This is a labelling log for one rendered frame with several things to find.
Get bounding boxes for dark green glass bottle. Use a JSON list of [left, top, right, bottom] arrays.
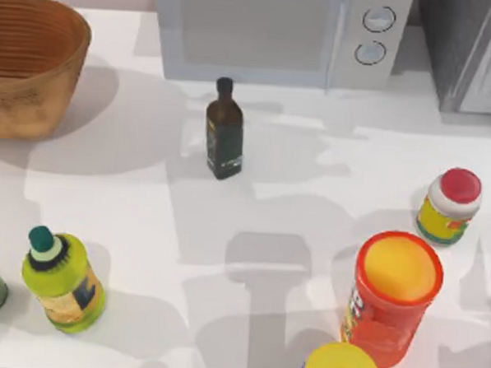
[[202, 76, 248, 182]]

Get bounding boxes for pale microwave oven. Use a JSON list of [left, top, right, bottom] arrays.
[[148, 0, 415, 99]]

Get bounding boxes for microwave knob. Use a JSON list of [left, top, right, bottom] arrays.
[[353, 39, 389, 68], [361, 4, 398, 35]]

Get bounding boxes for orange can with yellow lid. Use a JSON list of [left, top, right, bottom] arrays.
[[338, 227, 447, 368]]

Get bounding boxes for yellow jar with red lid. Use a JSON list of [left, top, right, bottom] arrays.
[[415, 165, 485, 248]]

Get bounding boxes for lime green bottle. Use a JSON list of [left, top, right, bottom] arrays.
[[18, 224, 109, 336]]

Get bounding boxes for brown woven basket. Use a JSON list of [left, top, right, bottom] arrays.
[[0, 0, 95, 144]]

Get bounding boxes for grey cabinet with dark inside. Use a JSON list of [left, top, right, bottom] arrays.
[[411, 0, 491, 116]]

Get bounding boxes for microwave door handle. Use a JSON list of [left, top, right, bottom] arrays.
[[323, 2, 348, 95]]

